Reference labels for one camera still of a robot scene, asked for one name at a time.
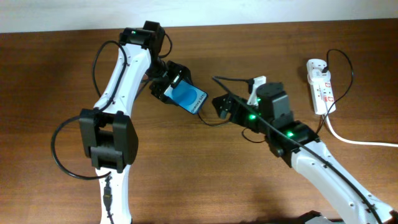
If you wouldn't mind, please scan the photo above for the white USB charger plug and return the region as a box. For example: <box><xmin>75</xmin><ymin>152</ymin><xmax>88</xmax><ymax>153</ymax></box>
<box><xmin>307</xmin><ymin>67</ymin><xmax>331</xmax><ymax>85</ymax></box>

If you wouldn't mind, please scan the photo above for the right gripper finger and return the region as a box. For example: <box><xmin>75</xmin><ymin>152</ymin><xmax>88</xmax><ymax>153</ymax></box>
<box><xmin>219</xmin><ymin>94</ymin><xmax>235</xmax><ymax>118</ymax></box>
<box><xmin>212</xmin><ymin>98</ymin><xmax>226</xmax><ymax>118</ymax></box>

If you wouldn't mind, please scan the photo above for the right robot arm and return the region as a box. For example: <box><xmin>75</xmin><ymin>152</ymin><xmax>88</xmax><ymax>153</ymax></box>
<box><xmin>212</xmin><ymin>83</ymin><xmax>397</xmax><ymax>223</ymax></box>

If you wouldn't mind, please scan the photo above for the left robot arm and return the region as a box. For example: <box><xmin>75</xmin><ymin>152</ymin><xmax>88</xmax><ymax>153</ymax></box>
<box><xmin>79</xmin><ymin>21</ymin><xmax>192</xmax><ymax>223</ymax></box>

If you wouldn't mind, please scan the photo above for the white power strip cord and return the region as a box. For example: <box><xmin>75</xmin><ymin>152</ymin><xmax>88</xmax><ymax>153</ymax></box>
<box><xmin>323</xmin><ymin>102</ymin><xmax>398</xmax><ymax>148</ymax></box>

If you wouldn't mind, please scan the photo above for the white power strip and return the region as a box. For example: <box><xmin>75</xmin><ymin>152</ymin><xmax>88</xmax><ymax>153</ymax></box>
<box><xmin>307</xmin><ymin>58</ymin><xmax>336</xmax><ymax>115</ymax></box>

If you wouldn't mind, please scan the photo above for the black USB charging cable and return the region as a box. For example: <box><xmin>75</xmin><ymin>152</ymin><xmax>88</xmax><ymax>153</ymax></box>
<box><xmin>197</xmin><ymin>49</ymin><xmax>354</xmax><ymax>144</ymax></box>

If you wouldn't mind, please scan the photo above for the blue screen Galaxy smartphone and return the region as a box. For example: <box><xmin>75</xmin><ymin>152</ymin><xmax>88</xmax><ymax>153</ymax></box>
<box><xmin>164</xmin><ymin>80</ymin><xmax>208</xmax><ymax>114</ymax></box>

